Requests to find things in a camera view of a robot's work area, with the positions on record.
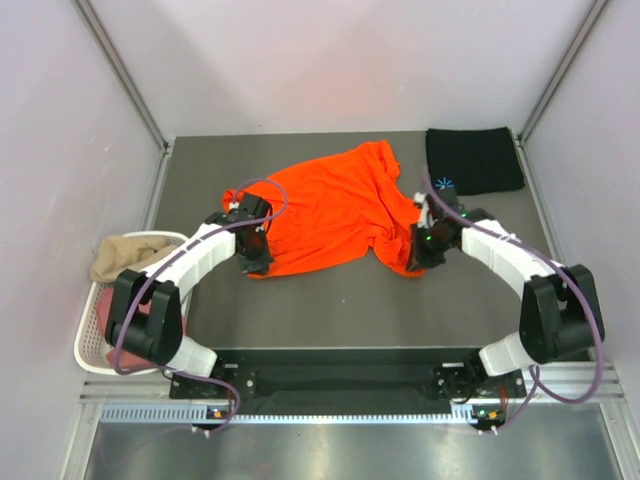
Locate orange t shirt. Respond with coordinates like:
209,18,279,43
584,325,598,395
247,140,422,278

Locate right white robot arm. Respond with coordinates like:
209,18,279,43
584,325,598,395
406,187,605,396

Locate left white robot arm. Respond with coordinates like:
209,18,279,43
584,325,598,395
105,193,273,397

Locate folded black t shirt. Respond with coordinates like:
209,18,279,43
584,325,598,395
425,127,525,196

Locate beige t shirt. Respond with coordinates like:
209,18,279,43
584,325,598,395
90,233,184,283

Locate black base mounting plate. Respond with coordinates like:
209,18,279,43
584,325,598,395
168,348,527,414

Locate pink t shirt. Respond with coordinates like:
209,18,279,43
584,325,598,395
96,285,166,370

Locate white laundry basket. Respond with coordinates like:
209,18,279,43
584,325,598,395
74,231,187,375

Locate slotted cable duct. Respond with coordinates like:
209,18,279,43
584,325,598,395
100,404,500,425

